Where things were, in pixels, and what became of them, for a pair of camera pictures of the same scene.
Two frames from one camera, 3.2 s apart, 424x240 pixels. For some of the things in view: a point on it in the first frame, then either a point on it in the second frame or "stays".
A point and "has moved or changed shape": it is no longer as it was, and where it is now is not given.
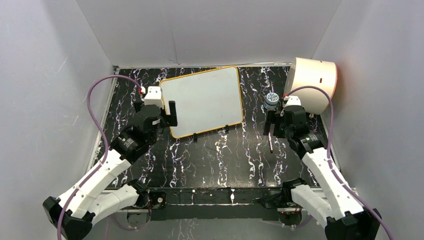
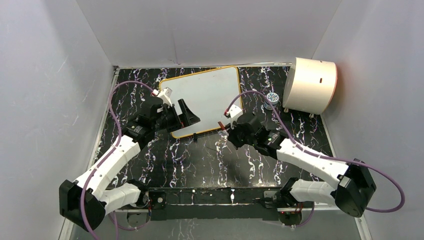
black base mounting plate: (215, 204) stays
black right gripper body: (286, 129) → (239, 139)
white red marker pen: (269, 139) has moved or changed shape
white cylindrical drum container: (307, 72) stays
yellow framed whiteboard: (205, 101) stays
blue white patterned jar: (271, 99) stays
